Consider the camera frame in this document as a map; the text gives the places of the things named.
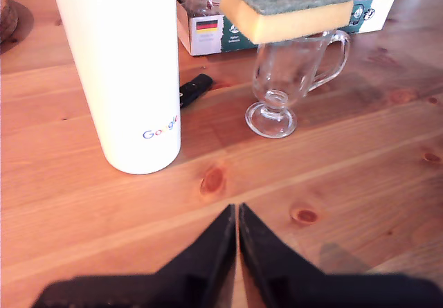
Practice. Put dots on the white Google bottle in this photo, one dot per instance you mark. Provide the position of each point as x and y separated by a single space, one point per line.
121 79

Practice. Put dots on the brown round object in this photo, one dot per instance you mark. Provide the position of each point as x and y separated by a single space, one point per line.
7 20

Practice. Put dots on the cardboard box with German flag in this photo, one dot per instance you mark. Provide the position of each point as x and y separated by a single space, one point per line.
207 41

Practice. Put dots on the small black stick device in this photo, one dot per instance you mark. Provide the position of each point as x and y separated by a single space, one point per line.
194 88

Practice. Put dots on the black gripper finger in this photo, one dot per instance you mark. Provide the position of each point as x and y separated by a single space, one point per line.
211 263
263 263

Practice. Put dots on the yellow sponge with green pad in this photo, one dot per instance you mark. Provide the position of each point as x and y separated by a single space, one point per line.
287 20

